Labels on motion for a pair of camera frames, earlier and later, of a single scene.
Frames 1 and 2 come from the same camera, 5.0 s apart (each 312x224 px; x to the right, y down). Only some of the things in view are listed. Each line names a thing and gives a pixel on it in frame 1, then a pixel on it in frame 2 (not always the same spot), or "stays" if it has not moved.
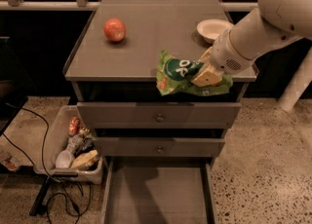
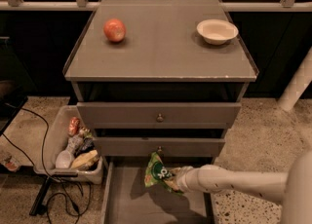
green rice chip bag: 176,75 -> 155,171
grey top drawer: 158,115 stays
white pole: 298,84 stays
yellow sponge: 84,159 stays
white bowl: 211,29 stays
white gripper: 226,54 -> 185,178
